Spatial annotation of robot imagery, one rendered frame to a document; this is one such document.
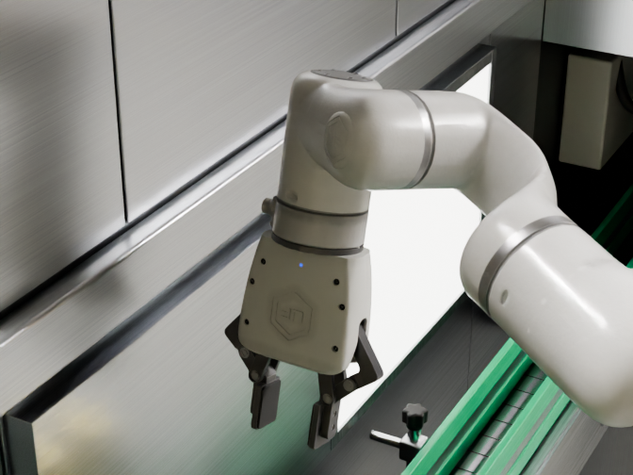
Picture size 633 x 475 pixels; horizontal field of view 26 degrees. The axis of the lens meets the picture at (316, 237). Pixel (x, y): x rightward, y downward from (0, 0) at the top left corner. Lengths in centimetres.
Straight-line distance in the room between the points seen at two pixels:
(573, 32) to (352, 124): 103
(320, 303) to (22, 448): 25
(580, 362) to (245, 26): 52
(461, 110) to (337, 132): 10
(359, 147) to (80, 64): 22
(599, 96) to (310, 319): 111
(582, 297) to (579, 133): 132
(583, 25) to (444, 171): 97
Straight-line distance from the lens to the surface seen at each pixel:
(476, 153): 103
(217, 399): 128
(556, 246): 89
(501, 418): 180
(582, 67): 213
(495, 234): 90
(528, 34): 194
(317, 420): 113
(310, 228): 107
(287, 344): 111
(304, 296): 109
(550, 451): 176
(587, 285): 86
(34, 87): 100
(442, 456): 165
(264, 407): 116
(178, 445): 125
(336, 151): 99
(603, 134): 215
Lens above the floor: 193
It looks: 29 degrees down
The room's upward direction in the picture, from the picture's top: straight up
